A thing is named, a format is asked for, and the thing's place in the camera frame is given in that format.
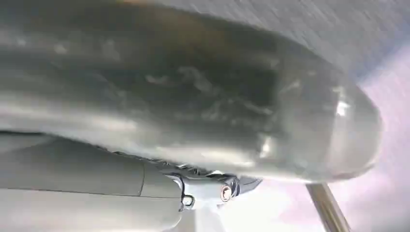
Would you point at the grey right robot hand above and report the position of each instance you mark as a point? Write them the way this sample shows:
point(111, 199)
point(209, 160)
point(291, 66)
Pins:
point(198, 96)

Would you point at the silver metal bar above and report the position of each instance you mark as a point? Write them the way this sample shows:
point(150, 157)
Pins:
point(326, 208)

